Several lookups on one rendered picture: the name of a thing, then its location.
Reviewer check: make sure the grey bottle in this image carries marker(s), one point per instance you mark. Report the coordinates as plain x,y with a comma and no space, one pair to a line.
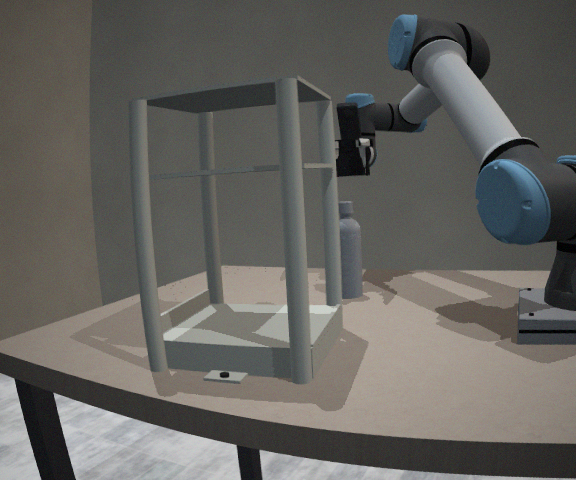
351,253

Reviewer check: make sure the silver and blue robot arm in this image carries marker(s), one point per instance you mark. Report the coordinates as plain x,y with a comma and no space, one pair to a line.
523,198

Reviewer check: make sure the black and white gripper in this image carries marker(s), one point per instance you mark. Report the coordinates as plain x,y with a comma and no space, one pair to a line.
351,152

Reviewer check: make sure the grey shelving unit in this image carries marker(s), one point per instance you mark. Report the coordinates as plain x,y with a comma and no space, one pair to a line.
233,341

